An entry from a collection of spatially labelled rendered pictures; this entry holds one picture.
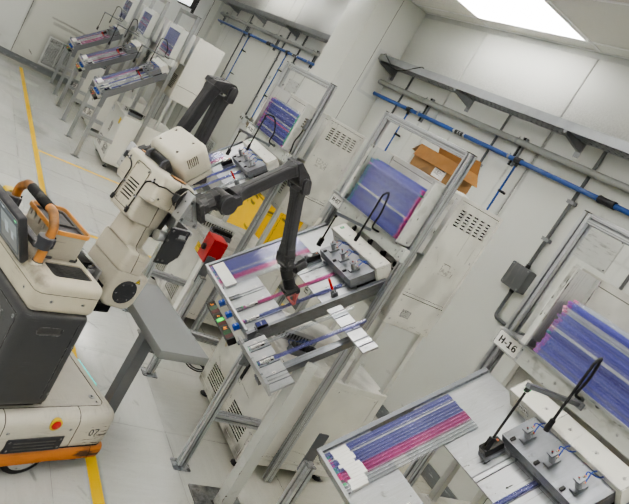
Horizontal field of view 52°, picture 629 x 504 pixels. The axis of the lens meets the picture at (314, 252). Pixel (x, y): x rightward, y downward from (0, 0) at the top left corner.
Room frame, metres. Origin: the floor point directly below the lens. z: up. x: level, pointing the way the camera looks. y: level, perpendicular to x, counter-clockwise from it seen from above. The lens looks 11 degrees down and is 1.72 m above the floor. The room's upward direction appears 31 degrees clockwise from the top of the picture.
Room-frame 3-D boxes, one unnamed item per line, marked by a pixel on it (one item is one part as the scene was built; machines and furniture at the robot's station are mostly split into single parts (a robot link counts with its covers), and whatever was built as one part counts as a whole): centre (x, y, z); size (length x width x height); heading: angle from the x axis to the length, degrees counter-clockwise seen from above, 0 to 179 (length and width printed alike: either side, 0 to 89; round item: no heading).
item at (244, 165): (4.42, 0.70, 0.66); 1.01 x 0.73 x 1.31; 125
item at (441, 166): (3.48, -0.38, 1.82); 0.68 x 0.30 x 0.20; 35
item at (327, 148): (4.55, 0.54, 0.95); 1.35 x 0.82 x 1.90; 125
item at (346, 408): (3.34, -0.26, 0.31); 0.70 x 0.65 x 0.62; 35
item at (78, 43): (9.59, 4.05, 0.95); 1.37 x 0.82 x 1.90; 125
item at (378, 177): (3.22, -0.20, 1.52); 0.51 x 0.13 x 0.27; 35
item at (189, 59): (7.20, 2.42, 0.95); 1.36 x 0.82 x 1.90; 125
